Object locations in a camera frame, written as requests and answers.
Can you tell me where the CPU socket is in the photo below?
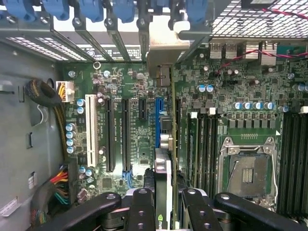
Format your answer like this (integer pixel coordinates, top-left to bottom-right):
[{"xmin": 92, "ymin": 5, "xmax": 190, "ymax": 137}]
[{"xmin": 218, "ymin": 137, "xmax": 281, "ymax": 205}]

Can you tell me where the blue expansion slot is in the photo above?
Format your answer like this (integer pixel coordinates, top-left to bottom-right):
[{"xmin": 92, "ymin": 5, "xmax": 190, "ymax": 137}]
[{"xmin": 155, "ymin": 97, "xmax": 165, "ymax": 149}]

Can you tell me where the white expansion slot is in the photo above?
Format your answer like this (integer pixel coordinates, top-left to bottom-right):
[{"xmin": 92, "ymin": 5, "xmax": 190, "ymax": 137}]
[{"xmin": 85, "ymin": 93, "xmax": 97, "ymax": 168}]

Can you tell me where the short black expansion slot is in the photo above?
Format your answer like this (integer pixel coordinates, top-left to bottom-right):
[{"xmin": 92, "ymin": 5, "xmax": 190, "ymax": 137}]
[{"xmin": 138, "ymin": 98, "xmax": 148, "ymax": 121}]

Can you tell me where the green motherboard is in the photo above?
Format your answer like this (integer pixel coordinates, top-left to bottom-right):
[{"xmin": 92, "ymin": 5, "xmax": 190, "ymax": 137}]
[{"xmin": 56, "ymin": 39, "xmax": 308, "ymax": 217}]

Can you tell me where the dark grey open PC case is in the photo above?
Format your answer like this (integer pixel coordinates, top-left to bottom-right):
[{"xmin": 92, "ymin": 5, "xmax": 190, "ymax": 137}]
[{"xmin": 0, "ymin": 0, "xmax": 308, "ymax": 231}]

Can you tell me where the thin wire locking lever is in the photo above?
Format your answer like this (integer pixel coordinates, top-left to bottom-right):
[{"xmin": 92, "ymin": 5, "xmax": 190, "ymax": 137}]
[
  {"xmin": 271, "ymin": 141, "xmax": 280, "ymax": 209},
  {"xmin": 217, "ymin": 141, "xmax": 231, "ymax": 193}
]

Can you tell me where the multicolour wire power plug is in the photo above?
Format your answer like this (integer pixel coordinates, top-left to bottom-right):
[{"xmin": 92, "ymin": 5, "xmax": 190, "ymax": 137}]
[{"xmin": 48, "ymin": 160, "xmax": 79, "ymax": 205}]

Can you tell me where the sleeved wire with white plug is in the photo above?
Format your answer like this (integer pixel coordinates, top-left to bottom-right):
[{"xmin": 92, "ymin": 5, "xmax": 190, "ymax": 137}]
[{"xmin": 25, "ymin": 78, "xmax": 75, "ymax": 162}]

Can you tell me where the red black twisted wire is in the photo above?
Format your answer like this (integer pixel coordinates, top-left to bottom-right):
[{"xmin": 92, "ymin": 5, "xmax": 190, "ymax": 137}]
[{"xmin": 213, "ymin": 7, "xmax": 308, "ymax": 79}]

